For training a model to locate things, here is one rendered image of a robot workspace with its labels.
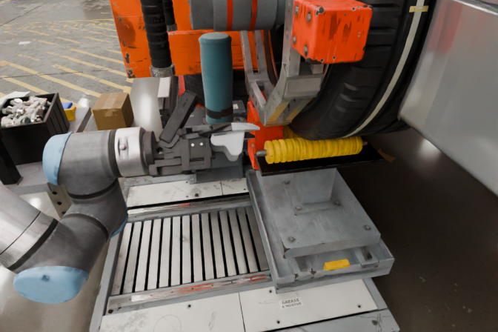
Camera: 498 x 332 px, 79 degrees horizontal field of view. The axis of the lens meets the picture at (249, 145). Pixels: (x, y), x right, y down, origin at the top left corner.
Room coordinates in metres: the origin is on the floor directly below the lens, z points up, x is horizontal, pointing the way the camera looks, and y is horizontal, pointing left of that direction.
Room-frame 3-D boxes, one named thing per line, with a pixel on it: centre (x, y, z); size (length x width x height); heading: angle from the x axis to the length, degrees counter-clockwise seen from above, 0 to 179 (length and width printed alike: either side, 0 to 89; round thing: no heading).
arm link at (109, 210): (0.44, 0.30, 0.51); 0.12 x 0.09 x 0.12; 178
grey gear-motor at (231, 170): (1.04, 0.08, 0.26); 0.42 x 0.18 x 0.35; 100
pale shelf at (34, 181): (0.77, 0.62, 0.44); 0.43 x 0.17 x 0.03; 10
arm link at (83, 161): (0.45, 0.30, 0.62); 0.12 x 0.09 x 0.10; 100
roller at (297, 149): (0.64, -0.16, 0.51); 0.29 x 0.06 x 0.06; 100
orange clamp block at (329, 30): (0.44, -0.11, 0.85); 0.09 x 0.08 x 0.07; 10
